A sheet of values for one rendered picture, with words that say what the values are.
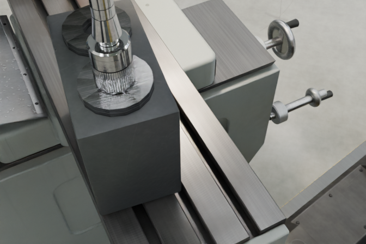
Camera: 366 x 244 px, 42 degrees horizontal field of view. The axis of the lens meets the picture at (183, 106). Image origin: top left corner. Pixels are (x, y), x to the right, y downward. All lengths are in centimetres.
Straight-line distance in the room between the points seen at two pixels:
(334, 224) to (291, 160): 81
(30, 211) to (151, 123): 66
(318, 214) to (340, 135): 93
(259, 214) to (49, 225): 67
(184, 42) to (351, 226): 55
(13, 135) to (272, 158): 118
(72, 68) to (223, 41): 65
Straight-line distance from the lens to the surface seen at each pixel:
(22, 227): 121
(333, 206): 115
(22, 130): 95
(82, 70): 58
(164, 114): 54
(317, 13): 254
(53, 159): 103
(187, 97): 80
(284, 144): 195
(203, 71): 103
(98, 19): 48
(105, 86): 54
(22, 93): 94
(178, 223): 67
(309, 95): 138
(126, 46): 51
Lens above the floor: 157
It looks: 51 degrees down
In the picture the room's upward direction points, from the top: 1 degrees counter-clockwise
